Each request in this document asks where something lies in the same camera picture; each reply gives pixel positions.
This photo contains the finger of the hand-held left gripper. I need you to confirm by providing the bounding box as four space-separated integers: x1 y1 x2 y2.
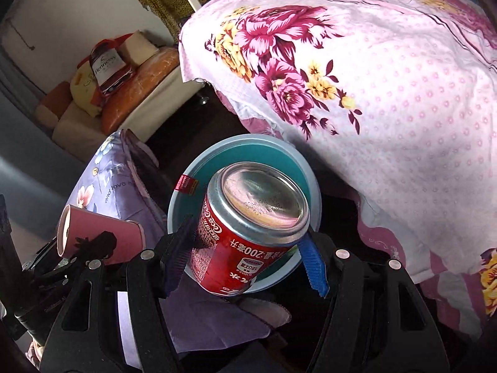
62 231 118 270

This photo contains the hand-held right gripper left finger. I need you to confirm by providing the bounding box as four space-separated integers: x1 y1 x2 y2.
39 217 199 373

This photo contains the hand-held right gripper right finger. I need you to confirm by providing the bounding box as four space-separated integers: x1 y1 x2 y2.
297 231 451 373

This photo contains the pink paper cup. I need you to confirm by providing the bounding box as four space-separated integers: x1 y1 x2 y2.
56 204 146 267

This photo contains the red soda can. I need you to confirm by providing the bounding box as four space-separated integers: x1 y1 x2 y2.
189 162 310 298

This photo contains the light blue round bin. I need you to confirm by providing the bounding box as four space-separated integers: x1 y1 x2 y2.
168 134 323 294

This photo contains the small red wrapper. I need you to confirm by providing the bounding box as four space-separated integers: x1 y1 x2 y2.
173 175 199 196

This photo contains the purple floral bedsheet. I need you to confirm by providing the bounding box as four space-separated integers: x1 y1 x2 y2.
25 128 292 362

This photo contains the small orange beige cushion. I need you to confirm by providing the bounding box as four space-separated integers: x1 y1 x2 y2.
36 81 72 130

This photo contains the yellow cloth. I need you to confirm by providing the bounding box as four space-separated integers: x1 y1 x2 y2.
70 68 105 119

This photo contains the beige sofa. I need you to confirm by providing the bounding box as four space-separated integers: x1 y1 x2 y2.
35 58 210 164

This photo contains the red bottle print bag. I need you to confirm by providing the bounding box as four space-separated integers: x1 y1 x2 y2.
75 35 135 98

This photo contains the pink floral blanket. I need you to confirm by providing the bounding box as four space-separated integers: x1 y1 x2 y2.
179 0 497 338

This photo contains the beige box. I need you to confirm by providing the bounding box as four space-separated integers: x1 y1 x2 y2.
118 31 160 65

